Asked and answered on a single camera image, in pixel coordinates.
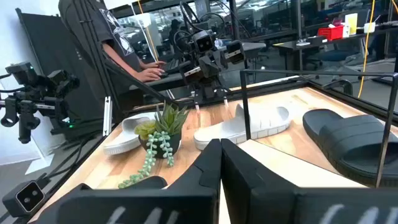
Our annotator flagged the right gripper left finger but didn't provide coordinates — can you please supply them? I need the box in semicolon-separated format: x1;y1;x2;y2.
58;138;222;224

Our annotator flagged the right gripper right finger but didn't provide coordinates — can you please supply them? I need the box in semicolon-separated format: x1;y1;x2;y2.
220;138;398;224

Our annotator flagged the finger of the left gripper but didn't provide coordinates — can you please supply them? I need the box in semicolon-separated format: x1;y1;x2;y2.
192;90;200;113
221;88;230;109

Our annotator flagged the grey slide sandal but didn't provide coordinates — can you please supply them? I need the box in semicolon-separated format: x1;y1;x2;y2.
103;112;158;156
193;103;292;151

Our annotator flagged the black slide sandal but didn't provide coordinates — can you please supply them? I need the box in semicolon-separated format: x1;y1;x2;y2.
302;108;398;188

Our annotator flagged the succulent plant in black pot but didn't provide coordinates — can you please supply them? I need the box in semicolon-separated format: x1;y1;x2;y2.
117;103;190;190

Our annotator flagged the black keyboard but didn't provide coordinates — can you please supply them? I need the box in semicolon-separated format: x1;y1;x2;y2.
160;58;182;75

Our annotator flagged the dark grey desk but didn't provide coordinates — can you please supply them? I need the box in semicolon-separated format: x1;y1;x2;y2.
144;42;267;93

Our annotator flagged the long black desk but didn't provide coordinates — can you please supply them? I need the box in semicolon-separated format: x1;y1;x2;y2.
273;26;398;74

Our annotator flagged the person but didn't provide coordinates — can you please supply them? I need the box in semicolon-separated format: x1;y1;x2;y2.
58;0;166;121

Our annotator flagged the red bin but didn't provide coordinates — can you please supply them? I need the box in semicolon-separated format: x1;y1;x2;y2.
317;24;345;42

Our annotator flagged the yellow container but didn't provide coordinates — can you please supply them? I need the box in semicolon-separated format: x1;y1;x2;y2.
345;12;359;37

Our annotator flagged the black flat panel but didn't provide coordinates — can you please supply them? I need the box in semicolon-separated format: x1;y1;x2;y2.
15;7;108;125

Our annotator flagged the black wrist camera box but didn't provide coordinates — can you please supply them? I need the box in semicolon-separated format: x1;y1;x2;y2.
191;30;216;54

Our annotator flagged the wooden shelf black metal frame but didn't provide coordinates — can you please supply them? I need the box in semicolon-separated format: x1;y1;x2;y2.
239;70;398;190

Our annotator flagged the thin yellow cable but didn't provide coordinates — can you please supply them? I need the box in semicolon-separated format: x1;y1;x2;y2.
136;0;160;63

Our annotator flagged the silver metal bracket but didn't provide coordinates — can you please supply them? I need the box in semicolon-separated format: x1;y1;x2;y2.
102;96;113;137

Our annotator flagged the black frame handle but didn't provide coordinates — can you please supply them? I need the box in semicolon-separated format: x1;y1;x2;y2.
322;79;354;96

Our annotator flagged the thick yellow cable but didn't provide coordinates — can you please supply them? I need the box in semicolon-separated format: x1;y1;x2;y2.
357;0;376;99

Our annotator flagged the black stereo camera box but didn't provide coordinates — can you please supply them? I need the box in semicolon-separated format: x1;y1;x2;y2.
2;180;47;218

